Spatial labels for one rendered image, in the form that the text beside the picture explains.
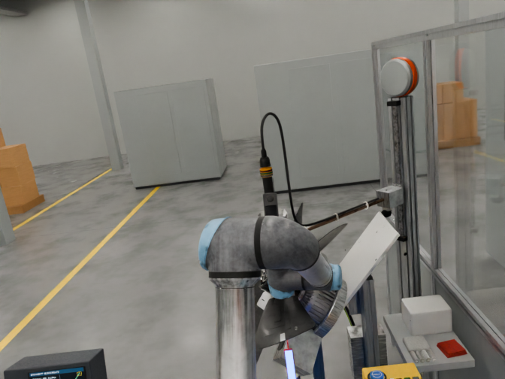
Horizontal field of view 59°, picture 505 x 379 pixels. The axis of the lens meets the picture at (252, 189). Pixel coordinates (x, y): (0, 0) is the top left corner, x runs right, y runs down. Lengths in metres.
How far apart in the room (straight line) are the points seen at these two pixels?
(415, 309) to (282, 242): 1.14
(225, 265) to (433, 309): 1.21
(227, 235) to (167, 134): 7.93
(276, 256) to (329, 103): 6.16
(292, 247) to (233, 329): 0.21
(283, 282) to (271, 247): 0.42
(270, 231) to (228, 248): 0.10
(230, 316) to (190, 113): 7.84
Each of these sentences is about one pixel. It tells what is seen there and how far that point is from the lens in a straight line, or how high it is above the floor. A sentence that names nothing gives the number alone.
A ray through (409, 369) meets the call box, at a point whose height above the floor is 1.07.
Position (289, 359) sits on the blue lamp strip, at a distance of 1.41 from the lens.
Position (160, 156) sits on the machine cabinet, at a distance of 8.96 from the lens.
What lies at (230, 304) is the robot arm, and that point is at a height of 1.53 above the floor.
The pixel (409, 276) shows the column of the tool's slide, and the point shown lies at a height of 0.99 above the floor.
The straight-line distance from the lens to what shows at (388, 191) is 1.96.
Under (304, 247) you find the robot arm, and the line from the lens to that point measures 0.95.
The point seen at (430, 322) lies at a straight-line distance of 2.00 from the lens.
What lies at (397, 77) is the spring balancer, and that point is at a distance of 1.95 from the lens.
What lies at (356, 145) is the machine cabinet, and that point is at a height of 0.64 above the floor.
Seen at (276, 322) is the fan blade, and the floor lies 1.17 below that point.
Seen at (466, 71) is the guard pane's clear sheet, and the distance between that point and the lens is 1.72.
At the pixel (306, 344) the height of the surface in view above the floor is 1.00.
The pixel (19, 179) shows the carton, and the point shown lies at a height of 0.62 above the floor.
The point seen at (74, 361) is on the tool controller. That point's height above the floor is 1.25.
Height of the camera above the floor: 1.99
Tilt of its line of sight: 15 degrees down
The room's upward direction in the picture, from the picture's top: 8 degrees counter-clockwise
